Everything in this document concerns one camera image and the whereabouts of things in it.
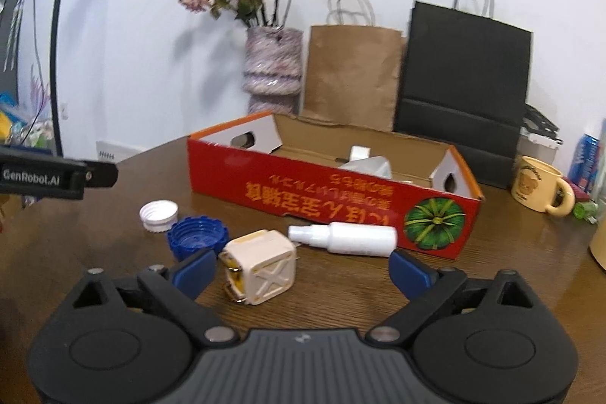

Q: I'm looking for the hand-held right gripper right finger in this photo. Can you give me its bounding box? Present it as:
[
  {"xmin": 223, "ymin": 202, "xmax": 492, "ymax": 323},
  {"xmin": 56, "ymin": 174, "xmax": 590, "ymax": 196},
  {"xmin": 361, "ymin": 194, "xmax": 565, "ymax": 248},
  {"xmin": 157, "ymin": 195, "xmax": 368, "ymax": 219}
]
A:
[{"xmin": 367, "ymin": 249, "xmax": 538, "ymax": 344}]

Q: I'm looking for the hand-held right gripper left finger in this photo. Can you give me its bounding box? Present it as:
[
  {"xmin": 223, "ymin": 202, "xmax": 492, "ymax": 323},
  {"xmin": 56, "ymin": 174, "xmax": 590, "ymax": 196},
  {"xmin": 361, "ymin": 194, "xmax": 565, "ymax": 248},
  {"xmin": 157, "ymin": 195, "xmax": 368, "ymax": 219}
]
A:
[{"xmin": 70, "ymin": 248, "xmax": 240, "ymax": 344}]

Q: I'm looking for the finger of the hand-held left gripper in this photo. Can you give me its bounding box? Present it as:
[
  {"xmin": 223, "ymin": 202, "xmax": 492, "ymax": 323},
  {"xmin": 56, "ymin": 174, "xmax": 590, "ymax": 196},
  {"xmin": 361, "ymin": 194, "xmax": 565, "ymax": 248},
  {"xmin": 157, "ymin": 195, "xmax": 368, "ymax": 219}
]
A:
[{"xmin": 83, "ymin": 161, "xmax": 119, "ymax": 190}]

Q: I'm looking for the blue ridged bottle cap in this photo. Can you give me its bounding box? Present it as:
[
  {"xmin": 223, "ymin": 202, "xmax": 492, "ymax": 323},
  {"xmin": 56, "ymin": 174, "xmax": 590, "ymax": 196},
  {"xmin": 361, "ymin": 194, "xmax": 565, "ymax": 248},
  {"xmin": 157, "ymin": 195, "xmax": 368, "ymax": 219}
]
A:
[{"xmin": 167, "ymin": 217, "xmax": 231, "ymax": 263}]

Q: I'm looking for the cream cube plug adapter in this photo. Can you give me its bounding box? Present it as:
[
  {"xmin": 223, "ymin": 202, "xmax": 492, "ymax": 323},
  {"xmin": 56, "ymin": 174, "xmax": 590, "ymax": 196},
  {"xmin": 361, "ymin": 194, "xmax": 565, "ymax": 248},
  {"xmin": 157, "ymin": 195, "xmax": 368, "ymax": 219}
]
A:
[{"xmin": 218, "ymin": 229, "xmax": 298, "ymax": 307}]

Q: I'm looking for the red orange cardboard box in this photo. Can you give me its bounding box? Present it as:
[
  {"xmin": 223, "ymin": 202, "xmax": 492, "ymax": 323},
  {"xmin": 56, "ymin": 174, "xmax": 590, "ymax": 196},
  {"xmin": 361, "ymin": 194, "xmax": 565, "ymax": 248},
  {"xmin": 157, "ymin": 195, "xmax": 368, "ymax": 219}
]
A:
[{"xmin": 186, "ymin": 112, "xmax": 484, "ymax": 261}]

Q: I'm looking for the white spray bottle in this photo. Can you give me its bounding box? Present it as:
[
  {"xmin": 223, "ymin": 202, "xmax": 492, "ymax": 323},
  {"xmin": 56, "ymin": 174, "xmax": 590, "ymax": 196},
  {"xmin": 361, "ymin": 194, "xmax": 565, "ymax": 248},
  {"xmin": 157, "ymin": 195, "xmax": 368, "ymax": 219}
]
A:
[{"xmin": 287, "ymin": 221, "xmax": 399, "ymax": 257}]

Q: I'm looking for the white ridged bottle cap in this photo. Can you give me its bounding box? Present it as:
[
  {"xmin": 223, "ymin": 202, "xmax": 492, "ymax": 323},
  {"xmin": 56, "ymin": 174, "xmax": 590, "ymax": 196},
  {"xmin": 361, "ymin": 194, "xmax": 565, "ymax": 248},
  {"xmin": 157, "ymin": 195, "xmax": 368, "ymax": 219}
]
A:
[{"xmin": 139, "ymin": 200, "xmax": 180, "ymax": 233}]

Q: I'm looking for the black light stand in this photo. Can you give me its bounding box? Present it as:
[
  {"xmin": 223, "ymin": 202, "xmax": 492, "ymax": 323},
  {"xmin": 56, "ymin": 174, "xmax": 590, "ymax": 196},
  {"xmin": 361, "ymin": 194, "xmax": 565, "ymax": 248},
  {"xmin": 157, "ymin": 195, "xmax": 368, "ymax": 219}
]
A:
[{"xmin": 48, "ymin": 0, "xmax": 84, "ymax": 159}]

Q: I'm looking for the yellow bear mug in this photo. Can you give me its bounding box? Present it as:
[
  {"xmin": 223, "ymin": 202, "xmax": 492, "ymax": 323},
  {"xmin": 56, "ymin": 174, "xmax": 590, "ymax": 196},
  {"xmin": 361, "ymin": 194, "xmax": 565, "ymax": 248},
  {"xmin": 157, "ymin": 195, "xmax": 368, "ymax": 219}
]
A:
[{"xmin": 510, "ymin": 155, "xmax": 576, "ymax": 217}]

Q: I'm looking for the small green bottle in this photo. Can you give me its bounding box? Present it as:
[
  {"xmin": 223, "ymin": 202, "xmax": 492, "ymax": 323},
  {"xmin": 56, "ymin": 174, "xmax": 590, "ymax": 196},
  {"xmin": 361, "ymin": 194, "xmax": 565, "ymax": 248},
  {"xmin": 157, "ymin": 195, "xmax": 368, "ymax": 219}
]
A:
[{"xmin": 572, "ymin": 200, "xmax": 600, "ymax": 223}]

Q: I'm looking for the clear container with black lid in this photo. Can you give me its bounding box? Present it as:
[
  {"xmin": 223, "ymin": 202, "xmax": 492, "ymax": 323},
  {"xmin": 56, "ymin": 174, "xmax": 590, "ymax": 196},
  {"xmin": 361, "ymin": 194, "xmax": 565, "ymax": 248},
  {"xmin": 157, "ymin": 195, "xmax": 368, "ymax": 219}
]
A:
[{"xmin": 515, "ymin": 103, "xmax": 564, "ymax": 170}]

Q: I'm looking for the small dark red box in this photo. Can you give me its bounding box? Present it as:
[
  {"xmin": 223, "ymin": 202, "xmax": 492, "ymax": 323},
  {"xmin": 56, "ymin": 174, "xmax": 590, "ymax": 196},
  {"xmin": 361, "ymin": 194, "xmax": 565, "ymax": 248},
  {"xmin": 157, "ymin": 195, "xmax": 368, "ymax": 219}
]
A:
[{"xmin": 568, "ymin": 181, "xmax": 594, "ymax": 202}]

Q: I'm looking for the cream rounded object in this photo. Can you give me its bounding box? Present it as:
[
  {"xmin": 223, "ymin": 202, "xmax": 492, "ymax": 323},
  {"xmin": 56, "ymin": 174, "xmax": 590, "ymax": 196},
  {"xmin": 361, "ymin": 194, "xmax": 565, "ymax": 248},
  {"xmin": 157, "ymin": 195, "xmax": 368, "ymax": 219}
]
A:
[{"xmin": 588, "ymin": 215, "xmax": 606, "ymax": 271}]

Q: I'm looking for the black paper bag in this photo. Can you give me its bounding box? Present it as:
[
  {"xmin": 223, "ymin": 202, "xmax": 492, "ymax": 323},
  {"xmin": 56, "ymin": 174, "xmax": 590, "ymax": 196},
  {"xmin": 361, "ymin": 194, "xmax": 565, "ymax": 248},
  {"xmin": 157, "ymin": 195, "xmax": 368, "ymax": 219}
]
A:
[{"xmin": 393, "ymin": 0, "xmax": 534, "ymax": 190}]

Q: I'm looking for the pink grey ceramic vase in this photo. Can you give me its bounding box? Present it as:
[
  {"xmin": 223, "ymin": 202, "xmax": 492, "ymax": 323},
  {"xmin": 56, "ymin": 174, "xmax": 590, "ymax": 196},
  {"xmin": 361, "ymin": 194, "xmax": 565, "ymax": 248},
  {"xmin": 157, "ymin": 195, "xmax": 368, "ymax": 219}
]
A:
[{"xmin": 242, "ymin": 26, "xmax": 305, "ymax": 117}]

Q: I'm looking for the blue drink can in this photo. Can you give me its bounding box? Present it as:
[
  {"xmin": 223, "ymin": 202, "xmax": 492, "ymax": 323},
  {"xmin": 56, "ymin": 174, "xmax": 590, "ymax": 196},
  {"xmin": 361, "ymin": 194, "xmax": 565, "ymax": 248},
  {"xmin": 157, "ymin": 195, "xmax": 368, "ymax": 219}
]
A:
[{"xmin": 568, "ymin": 133, "xmax": 603, "ymax": 197}]

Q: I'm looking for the brown paper bag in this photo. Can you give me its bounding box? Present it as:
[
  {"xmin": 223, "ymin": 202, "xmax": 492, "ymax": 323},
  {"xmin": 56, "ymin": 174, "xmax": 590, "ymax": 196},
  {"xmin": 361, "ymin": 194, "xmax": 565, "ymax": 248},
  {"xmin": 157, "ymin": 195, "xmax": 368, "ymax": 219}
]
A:
[{"xmin": 300, "ymin": 0, "xmax": 408, "ymax": 133}]

